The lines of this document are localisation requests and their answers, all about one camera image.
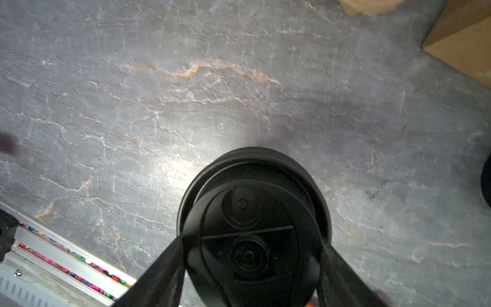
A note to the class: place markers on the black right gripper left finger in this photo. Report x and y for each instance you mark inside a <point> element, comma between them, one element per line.
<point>162,283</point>

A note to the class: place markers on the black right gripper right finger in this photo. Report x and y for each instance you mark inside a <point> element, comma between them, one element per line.
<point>340,285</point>

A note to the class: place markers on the stack of black cup lids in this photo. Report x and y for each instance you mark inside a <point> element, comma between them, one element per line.
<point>485,181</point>

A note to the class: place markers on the brown pulp cup carrier stack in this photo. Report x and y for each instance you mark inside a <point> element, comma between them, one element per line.
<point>369,7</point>

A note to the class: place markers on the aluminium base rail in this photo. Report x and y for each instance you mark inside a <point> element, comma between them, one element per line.
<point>42,268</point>

